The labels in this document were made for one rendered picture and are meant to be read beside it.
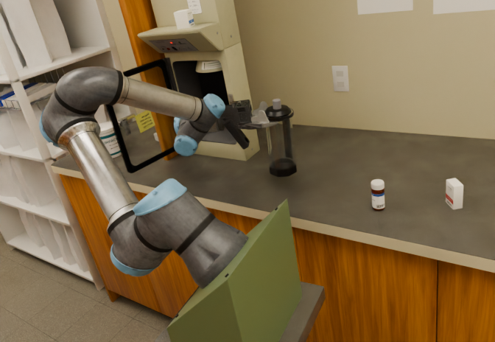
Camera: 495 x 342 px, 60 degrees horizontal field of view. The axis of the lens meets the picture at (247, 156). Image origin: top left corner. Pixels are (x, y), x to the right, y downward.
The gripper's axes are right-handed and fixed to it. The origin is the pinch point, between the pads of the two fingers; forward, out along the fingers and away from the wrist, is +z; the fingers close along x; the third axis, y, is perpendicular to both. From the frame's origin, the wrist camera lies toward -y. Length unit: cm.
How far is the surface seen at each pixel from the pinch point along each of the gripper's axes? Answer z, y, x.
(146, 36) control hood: -46, 30, 25
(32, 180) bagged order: -160, -52, 83
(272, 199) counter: -4.7, -25.1, -10.9
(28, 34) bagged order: -129, 33, 84
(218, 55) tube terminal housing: -20.0, 19.7, 23.1
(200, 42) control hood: -24.5, 26.4, 17.4
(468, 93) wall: 71, -8, 22
